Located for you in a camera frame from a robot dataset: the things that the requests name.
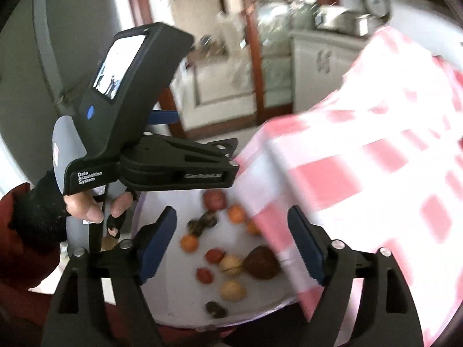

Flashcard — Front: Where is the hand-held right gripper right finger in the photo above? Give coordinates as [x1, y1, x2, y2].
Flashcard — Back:
[287, 206, 424, 347]

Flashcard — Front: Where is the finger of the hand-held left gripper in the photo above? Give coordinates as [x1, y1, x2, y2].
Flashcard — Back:
[120, 135, 240, 191]
[149, 111, 180, 125]

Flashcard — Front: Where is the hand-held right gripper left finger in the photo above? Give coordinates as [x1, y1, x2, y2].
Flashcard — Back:
[45, 206, 178, 347]

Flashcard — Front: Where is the white round plate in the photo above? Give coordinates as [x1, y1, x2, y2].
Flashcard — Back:
[132, 186, 302, 329]

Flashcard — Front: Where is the red white checked tablecloth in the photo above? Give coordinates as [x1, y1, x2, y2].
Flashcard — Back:
[233, 25, 463, 347]

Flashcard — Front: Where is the person's left forearm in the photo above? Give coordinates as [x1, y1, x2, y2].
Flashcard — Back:
[0, 182, 69, 290]

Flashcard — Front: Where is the person's left hand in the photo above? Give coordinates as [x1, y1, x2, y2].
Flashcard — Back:
[12, 171, 134, 241]

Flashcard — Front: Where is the dark red apple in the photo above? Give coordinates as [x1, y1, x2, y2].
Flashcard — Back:
[243, 246, 282, 280]

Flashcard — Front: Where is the yellow striped pepino melon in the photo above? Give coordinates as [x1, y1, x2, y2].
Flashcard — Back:
[221, 280, 247, 301]
[219, 255, 244, 277]

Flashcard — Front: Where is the white cabinet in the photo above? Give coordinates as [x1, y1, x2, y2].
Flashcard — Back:
[289, 31, 373, 114]

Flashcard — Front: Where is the steel pot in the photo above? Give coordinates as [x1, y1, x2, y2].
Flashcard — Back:
[316, 5, 380, 37]

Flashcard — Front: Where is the wooden door frame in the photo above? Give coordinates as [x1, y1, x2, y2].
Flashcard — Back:
[237, 0, 341, 116]

